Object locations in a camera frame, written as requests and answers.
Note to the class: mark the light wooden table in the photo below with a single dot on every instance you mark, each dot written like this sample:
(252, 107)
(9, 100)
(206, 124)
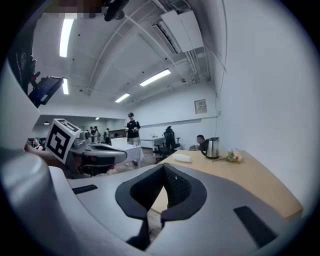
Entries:
(225, 175)

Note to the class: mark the white box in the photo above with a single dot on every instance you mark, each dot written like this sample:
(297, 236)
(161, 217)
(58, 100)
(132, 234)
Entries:
(118, 142)

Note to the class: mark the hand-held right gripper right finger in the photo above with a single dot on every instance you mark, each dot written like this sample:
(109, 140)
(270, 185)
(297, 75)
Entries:
(195, 200)

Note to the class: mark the person's black shirt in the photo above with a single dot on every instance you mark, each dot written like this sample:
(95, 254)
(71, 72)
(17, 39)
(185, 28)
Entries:
(20, 62)

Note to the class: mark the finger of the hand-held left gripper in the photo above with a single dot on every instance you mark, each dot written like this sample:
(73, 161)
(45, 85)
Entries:
(110, 147)
(107, 157)

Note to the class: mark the person's left forearm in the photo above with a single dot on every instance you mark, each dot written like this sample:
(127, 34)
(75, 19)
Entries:
(47, 156)

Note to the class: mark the white ceiling pipes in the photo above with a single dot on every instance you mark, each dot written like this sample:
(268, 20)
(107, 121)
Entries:
(193, 65)

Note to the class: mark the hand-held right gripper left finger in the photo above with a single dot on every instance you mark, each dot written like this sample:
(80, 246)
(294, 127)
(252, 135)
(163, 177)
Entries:
(125, 197)

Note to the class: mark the steel electric kettle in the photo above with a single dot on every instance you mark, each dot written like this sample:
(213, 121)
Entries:
(212, 148)

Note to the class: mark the white desk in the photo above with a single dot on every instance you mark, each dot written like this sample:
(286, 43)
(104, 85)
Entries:
(150, 140)

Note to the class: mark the black head camera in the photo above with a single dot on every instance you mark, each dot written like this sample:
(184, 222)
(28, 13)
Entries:
(113, 10)

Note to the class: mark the grey wall panel box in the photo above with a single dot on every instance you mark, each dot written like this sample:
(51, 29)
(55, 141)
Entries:
(200, 106)

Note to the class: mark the white wall trunking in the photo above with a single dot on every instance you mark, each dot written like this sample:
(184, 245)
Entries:
(175, 122)

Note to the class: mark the ceiling light strip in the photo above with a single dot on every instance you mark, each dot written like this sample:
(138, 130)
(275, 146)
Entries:
(155, 78)
(122, 97)
(65, 86)
(66, 37)

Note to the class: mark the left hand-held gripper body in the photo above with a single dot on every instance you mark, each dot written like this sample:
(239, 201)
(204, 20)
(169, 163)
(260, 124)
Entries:
(58, 140)

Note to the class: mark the black chest-mounted screen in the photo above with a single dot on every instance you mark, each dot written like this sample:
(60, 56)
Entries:
(46, 88)

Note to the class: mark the white cleaning cloth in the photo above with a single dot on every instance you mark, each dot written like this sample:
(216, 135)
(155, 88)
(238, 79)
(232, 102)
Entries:
(182, 158)

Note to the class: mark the white ceiling air conditioner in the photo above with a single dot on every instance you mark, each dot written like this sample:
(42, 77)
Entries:
(182, 32)

